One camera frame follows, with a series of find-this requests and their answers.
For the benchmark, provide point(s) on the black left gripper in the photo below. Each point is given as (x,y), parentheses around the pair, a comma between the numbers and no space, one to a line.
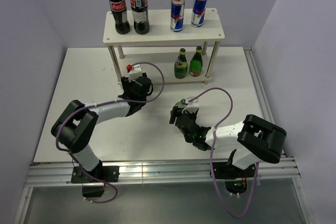
(126,84)

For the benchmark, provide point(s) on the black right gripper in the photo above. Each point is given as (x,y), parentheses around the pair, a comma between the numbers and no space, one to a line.
(175,112)

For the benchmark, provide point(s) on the green bottle colourful label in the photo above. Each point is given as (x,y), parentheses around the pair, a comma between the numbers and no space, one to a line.
(181,66)

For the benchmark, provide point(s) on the green bottle gold cap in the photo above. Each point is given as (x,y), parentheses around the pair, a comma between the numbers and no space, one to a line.
(196,64)

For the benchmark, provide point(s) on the Red Bull can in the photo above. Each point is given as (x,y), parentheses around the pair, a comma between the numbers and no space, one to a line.
(177,15)
(198,13)

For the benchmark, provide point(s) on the clear glass soda bottle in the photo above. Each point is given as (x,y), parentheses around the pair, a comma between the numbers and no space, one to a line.
(179,103)

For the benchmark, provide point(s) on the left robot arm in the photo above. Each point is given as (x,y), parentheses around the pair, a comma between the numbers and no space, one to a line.
(75,126)

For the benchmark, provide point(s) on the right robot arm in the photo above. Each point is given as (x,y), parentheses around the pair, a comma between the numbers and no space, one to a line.
(260,140)

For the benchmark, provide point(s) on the white two-tier shelf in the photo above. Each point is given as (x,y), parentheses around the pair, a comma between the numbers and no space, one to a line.
(161,45)

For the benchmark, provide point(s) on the Coca-Cola glass bottle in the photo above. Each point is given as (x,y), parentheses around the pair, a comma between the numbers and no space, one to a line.
(119,12)

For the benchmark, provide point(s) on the dark cola bottle red label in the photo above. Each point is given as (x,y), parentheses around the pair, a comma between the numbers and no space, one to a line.
(140,16)

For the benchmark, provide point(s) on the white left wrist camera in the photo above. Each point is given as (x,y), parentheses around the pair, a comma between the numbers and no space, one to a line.
(134,72)

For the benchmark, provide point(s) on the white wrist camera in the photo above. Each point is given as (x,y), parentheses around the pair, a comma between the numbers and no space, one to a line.
(134,72)
(190,104)

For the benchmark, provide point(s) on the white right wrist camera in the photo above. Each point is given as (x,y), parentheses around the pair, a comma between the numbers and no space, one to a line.
(190,104)

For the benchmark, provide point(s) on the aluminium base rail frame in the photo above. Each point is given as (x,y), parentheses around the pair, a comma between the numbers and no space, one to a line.
(201,170)

